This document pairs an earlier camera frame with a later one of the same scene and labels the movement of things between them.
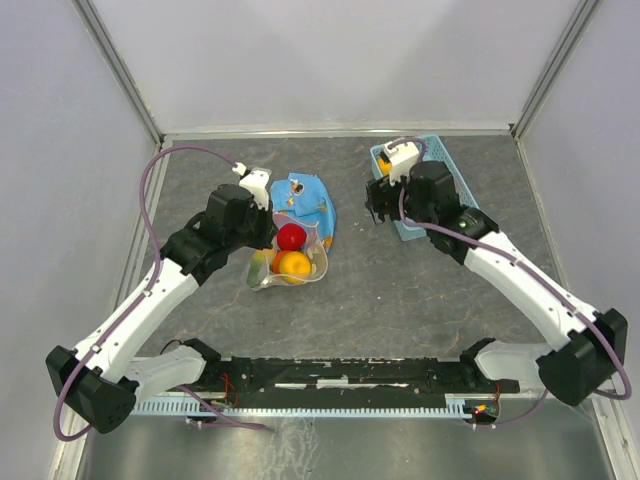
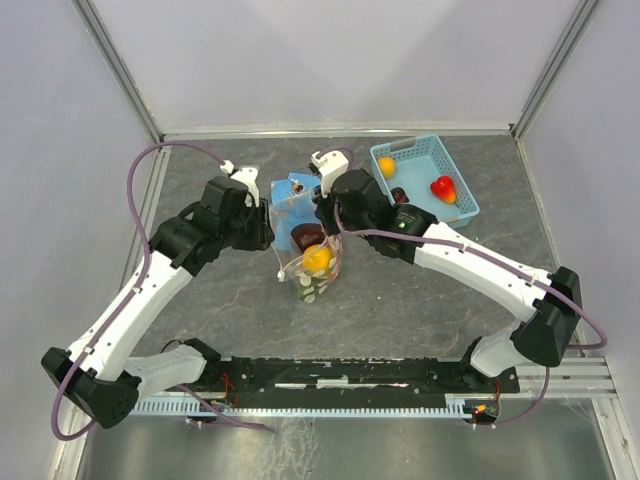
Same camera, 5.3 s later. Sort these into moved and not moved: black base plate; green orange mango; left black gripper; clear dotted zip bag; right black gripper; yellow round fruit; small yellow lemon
Moved: yellow round fruit; right black gripper; clear dotted zip bag; green orange mango
Not moved: left black gripper; black base plate; small yellow lemon
